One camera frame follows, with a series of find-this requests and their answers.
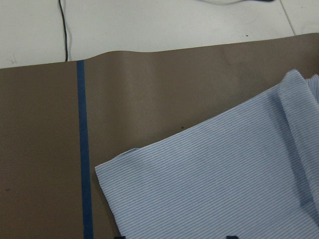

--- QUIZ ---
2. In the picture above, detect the light blue striped shirt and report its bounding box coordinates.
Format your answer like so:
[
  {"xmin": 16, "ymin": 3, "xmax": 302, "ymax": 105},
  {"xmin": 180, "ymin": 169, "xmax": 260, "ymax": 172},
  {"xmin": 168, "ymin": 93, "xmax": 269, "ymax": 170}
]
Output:
[{"xmin": 95, "ymin": 70, "xmax": 319, "ymax": 239}]

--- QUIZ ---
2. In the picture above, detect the black cable on table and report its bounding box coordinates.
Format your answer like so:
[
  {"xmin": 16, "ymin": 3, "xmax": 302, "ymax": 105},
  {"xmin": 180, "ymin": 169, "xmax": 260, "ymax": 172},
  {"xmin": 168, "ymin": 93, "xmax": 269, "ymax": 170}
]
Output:
[{"xmin": 57, "ymin": 0, "xmax": 69, "ymax": 62}]

